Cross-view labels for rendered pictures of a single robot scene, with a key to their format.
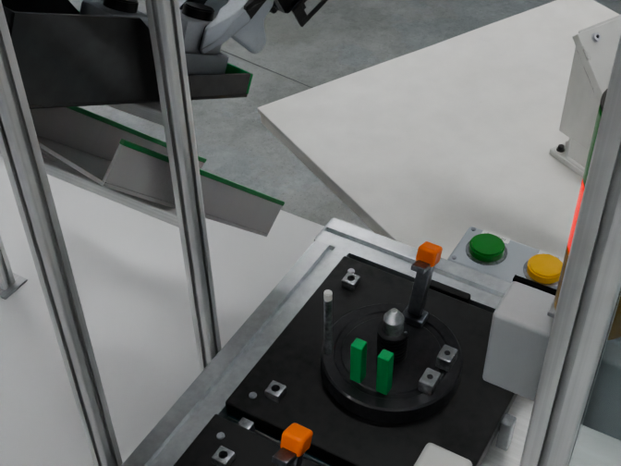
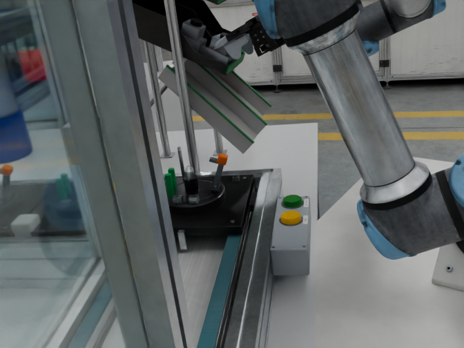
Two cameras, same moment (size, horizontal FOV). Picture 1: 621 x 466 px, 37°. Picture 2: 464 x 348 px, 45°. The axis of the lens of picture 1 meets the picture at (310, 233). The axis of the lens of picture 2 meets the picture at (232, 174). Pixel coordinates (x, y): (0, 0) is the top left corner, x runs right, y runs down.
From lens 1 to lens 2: 119 cm
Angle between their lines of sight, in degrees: 59
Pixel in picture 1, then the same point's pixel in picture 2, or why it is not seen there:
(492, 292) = (266, 213)
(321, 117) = not seen: hidden behind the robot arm
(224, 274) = not seen: hidden behind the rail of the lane
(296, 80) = not seen: outside the picture
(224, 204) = (215, 121)
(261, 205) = (239, 135)
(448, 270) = (269, 199)
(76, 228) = (260, 151)
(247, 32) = (230, 48)
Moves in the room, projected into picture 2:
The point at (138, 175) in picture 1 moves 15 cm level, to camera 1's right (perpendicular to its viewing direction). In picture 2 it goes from (172, 82) to (192, 95)
